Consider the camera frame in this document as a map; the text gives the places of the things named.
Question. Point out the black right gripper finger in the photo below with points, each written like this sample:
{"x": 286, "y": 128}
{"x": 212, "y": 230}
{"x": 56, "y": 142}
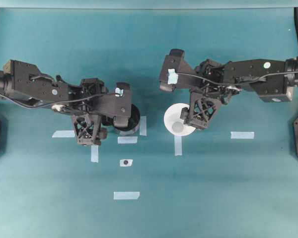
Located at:
{"x": 201, "y": 111}
{"x": 185, "y": 113}

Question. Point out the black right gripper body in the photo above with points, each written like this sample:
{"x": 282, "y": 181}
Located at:
{"x": 218, "y": 81}

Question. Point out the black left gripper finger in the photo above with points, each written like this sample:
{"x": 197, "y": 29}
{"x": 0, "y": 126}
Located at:
{"x": 101, "y": 135}
{"x": 86, "y": 129}

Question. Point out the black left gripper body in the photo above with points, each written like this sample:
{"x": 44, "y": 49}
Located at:
{"x": 88, "y": 87}

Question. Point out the white paper cup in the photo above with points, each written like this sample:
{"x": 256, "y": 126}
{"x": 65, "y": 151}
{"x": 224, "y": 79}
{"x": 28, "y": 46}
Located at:
{"x": 174, "y": 124}

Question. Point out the black cup holder with handle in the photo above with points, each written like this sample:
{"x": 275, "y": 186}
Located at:
{"x": 133, "y": 123}

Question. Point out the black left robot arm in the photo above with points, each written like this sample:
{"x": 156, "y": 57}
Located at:
{"x": 25, "y": 85}

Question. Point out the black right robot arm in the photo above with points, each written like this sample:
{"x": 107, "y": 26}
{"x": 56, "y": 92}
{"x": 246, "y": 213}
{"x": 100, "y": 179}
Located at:
{"x": 269, "y": 79}

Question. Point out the blue tape strip under holder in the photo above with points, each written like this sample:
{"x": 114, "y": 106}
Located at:
{"x": 127, "y": 139}

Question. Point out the blue vertical tape under cup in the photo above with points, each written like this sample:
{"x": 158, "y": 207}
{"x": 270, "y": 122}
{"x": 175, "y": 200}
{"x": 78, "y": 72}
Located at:
{"x": 178, "y": 146}

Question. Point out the blue vertical tape beside holder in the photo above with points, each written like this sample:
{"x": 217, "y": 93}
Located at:
{"x": 143, "y": 126}

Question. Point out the blue vertical tape strip left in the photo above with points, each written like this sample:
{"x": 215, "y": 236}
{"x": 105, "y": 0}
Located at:
{"x": 94, "y": 154}

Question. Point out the blue tape strip left lower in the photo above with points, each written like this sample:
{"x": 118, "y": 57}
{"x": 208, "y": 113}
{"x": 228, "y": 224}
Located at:
{"x": 63, "y": 134}

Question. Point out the blue tape with black dot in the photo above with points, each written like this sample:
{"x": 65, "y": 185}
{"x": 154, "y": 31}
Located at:
{"x": 126, "y": 162}

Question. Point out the blue tape strip right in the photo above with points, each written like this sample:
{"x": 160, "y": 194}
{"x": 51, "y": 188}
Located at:
{"x": 242, "y": 135}

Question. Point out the blue tape strip bottom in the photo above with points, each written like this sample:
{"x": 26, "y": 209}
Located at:
{"x": 126, "y": 195}

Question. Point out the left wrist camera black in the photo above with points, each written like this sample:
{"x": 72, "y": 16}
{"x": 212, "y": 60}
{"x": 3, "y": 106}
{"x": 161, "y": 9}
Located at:
{"x": 115, "y": 109}

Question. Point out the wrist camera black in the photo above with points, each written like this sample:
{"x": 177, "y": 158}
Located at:
{"x": 177, "y": 73}
{"x": 115, "y": 109}

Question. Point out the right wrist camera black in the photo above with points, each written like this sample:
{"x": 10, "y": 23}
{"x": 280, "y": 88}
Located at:
{"x": 177, "y": 73}

